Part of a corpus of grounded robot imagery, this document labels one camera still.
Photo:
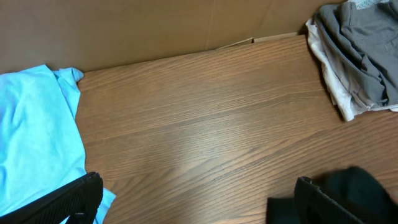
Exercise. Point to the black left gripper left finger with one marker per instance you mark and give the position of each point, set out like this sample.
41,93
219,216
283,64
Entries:
76,202

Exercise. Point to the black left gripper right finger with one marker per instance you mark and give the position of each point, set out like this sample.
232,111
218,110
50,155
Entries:
314,206

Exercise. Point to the black t-shirt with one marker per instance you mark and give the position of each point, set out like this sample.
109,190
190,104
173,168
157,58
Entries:
355,188

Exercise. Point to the light blue printed t-shirt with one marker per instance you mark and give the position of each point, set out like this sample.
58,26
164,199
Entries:
41,147

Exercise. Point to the beige folded garment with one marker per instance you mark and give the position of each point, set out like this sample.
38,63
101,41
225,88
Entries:
340,96

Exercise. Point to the grey folded shorts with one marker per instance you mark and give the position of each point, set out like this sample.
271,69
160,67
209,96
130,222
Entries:
364,43

